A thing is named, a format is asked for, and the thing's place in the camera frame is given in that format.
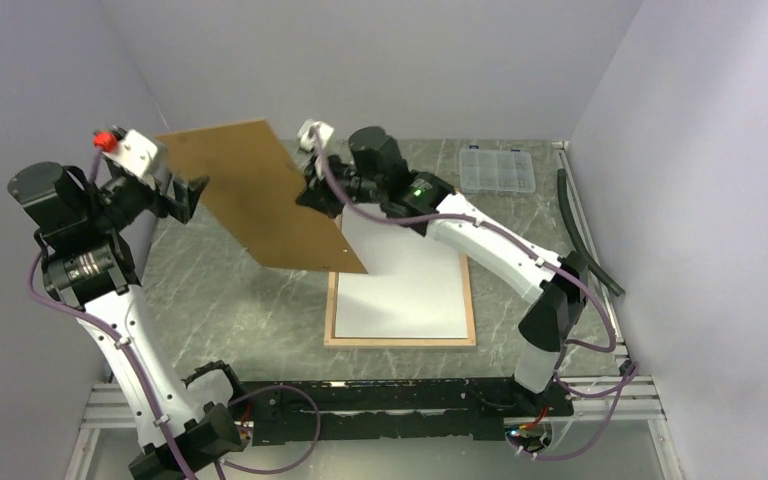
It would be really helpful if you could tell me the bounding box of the black rubber hose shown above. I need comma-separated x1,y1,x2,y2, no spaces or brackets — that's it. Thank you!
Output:
556,167,626,297

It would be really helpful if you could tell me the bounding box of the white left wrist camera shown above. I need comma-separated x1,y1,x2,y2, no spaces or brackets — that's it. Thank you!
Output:
93,127,167,183

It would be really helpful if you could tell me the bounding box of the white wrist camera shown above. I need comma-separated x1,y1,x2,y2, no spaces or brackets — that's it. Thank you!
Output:
93,127,167,183
297,119,335,153

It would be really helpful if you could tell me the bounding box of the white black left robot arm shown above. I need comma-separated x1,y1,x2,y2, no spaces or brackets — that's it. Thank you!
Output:
7,162,247,479

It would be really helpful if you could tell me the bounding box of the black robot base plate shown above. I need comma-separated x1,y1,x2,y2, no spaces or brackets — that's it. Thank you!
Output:
231,377,574,446

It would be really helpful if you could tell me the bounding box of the white wooden picture frame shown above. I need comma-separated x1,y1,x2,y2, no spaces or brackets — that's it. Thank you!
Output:
323,211,477,350

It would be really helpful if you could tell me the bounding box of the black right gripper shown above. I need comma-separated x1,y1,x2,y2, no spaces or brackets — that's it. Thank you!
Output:
297,146,387,217

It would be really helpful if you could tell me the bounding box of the clear plastic compartment box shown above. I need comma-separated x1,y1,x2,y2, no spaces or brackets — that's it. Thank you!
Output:
458,145,536,195

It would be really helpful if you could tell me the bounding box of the aluminium extrusion rail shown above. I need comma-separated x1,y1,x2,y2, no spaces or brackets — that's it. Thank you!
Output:
81,376,664,430

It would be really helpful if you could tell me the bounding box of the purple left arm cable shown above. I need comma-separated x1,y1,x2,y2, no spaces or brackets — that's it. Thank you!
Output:
28,146,323,480

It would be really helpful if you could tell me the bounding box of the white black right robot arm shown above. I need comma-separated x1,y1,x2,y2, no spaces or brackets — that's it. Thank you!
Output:
296,120,596,415

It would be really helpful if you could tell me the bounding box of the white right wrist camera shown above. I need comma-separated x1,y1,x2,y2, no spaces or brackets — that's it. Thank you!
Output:
297,119,335,153

